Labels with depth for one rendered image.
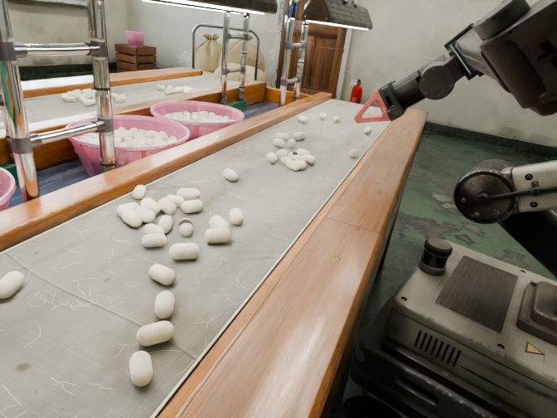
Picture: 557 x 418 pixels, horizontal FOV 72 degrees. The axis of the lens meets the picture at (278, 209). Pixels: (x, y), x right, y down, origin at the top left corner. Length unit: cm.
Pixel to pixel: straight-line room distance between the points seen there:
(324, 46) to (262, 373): 525
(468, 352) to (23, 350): 82
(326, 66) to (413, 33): 112
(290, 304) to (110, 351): 18
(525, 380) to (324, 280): 61
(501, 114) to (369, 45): 177
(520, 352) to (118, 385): 80
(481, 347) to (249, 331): 66
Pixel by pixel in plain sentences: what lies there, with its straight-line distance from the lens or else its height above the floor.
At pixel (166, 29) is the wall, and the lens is 694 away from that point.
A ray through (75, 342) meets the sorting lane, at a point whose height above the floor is 74.
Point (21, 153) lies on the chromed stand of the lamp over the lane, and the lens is 64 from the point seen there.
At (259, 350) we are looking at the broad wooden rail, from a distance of 37.
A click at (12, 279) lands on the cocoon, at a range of 50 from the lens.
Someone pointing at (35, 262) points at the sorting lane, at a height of 74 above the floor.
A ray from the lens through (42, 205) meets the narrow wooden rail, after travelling 63.
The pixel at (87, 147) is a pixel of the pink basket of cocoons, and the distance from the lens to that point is 88.
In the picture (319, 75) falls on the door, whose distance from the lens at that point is 552.
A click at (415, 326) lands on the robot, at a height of 44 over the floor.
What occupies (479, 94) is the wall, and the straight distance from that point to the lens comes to 523.
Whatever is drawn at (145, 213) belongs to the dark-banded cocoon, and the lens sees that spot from 60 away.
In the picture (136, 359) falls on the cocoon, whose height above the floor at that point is 76.
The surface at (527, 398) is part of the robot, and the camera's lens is 101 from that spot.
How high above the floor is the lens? 103
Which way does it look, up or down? 26 degrees down
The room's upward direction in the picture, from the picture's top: 7 degrees clockwise
